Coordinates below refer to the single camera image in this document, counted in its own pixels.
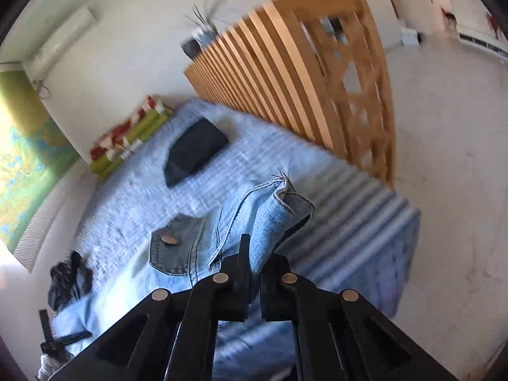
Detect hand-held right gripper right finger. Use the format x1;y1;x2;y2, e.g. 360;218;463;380
260;255;461;381

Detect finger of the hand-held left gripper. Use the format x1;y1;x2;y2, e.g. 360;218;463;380
53;329;93;349
38;309;55;357

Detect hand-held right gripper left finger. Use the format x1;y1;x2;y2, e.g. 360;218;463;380
48;233;251;381

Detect light blue denim jeans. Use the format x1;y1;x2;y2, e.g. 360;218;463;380
51;178;316;360

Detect black crumpled cloth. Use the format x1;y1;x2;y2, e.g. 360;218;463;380
48;251;94;312

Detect blue white striped bedspread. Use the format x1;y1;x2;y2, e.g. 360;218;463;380
73;97;422;381

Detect black folded garment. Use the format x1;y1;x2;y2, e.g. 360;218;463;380
164;120;230;187

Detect wooden slatted headboard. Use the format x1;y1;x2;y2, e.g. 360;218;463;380
183;0;398;189

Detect potted plant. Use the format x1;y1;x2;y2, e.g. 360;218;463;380
180;0;231;58

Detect white air conditioner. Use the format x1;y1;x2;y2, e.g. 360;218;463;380
22;6;98;82
456;24;508;58

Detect green yellow wall map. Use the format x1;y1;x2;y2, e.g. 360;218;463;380
0;70;80;272

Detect white wall socket box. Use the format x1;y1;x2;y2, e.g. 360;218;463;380
400;27;422;46

